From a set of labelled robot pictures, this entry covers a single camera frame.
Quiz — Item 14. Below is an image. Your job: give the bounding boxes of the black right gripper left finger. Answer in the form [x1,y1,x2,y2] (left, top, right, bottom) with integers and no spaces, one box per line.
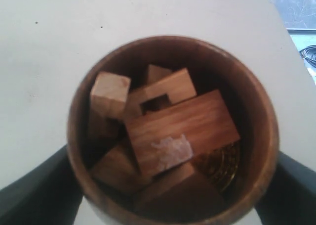
[0,147,83,225]

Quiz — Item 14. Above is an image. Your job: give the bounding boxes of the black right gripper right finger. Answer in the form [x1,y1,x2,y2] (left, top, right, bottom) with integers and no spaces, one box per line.
[256,152,316,225]

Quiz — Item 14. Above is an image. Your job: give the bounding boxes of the gold coin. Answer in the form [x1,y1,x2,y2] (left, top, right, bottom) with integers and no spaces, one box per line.
[191,141,240,193]

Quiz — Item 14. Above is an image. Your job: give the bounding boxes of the wooden block pieces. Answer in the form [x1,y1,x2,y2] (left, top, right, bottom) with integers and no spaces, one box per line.
[91,69,240,195]

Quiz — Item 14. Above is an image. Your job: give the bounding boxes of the brown wooden cup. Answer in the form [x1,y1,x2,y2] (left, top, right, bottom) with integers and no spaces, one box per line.
[67,36,279,225]

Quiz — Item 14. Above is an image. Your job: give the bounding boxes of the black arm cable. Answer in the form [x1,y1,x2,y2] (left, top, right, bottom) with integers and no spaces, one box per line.
[298,44,316,70]

